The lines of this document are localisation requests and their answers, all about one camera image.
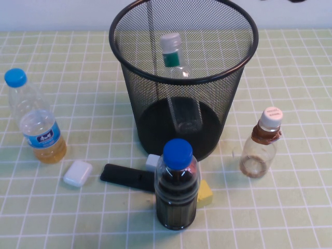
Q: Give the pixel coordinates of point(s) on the clear bottle green label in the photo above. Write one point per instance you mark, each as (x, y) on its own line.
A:
(172, 58)

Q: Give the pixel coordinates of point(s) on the brown label bottle white cap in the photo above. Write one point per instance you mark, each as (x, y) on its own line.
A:
(259, 155)

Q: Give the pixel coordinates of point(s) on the black mesh wastebasket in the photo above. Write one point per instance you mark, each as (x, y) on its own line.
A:
(145, 103)

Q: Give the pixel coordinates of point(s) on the small white cube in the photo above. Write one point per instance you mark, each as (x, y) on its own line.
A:
(151, 162)

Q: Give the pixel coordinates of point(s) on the black flat remote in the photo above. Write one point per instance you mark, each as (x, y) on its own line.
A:
(124, 176)

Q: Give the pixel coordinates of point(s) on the dark cola bottle blue cap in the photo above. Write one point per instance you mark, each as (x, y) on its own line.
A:
(176, 197)

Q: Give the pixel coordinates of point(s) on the yellow block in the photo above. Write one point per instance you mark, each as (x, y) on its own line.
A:
(205, 193)

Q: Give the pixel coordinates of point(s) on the white earbud case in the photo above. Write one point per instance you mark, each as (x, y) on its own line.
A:
(77, 173)

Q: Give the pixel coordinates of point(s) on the blue label bottle yellow liquid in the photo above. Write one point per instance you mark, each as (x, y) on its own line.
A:
(42, 135)

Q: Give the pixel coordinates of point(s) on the green checkered tablecloth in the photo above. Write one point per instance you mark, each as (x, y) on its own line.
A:
(77, 220)

